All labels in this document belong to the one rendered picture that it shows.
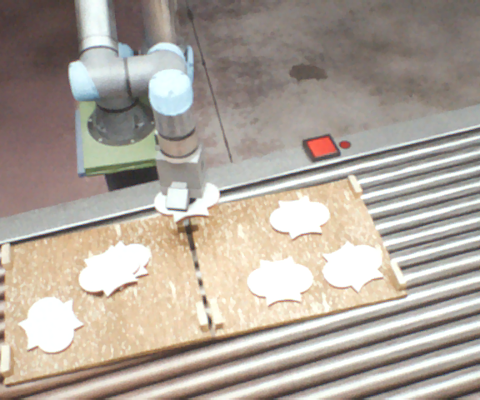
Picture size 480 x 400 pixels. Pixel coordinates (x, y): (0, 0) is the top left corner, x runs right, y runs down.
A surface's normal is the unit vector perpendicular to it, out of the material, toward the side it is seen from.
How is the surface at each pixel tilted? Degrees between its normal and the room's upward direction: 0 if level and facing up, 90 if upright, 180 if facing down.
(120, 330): 0
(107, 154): 3
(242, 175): 0
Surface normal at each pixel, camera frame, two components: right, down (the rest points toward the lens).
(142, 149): 0.00, -0.65
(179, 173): -0.16, 0.74
